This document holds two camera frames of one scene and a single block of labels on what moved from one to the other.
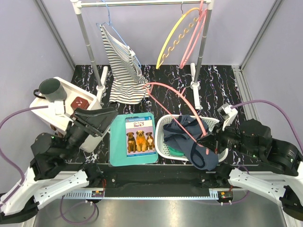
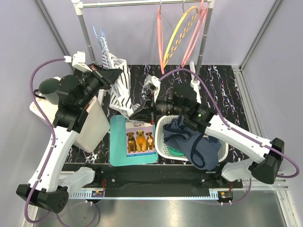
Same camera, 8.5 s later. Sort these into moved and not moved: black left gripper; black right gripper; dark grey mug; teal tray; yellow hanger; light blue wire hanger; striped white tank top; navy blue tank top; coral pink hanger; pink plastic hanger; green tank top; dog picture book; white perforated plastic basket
Moved: striped white tank top; black left gripper; coral pink hanger; light blue wire hanger; black right gripper; yellow hanger
Not moved: green tank top; dark grey mug; teal tray; white perforated plastic basket; navy blue tank top; pink plastic hanger; dog picture book
